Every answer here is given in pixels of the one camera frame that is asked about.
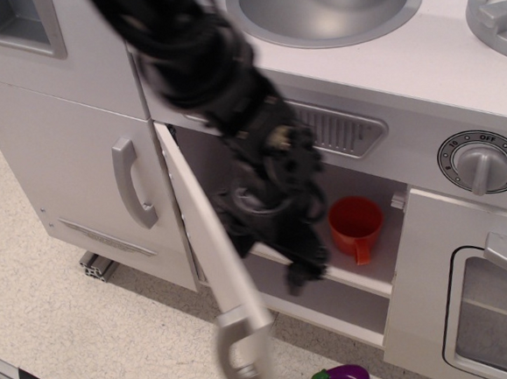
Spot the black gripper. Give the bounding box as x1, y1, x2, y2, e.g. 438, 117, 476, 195
212, 183, 330, 295

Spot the white cabinet door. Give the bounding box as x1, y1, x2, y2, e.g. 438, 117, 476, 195
153, 113, 279, 379

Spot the grey cabinet door handle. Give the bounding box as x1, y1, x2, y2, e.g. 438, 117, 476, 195
215, 305, 275, 379

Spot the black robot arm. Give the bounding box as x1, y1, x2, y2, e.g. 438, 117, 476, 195
91, 0, 329, 295

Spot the orange plastic cup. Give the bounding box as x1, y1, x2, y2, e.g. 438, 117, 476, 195
327, 196, 384, 265

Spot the grey vent grille panel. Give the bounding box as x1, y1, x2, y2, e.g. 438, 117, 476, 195
287, 101, 389, 159

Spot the white oven door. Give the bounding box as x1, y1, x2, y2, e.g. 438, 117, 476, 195
442, 246, 507, 379

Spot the aluminium extrusion bar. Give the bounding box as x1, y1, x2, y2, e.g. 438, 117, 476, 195
79, 251, 119, 283

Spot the grey fridge name plate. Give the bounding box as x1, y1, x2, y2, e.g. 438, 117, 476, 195
59, 218, 158, 257

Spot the grey timer knob dial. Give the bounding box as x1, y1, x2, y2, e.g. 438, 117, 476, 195
437, 130, 507, 196

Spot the white toy kitchen unit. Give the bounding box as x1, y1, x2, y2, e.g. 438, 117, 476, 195
0, 0, 507, 379

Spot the white fridge door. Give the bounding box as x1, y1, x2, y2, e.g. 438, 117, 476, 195
0, 82, 198, 290

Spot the grey round sink basin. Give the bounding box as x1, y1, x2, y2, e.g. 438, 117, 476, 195
225, 0, 422, 49

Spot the grey fridge door handle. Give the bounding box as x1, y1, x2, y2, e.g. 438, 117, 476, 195
111, 137, 158, 229

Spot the grey recessed freezer handle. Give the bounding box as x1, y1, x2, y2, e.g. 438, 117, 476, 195
0, 0, 67, 60

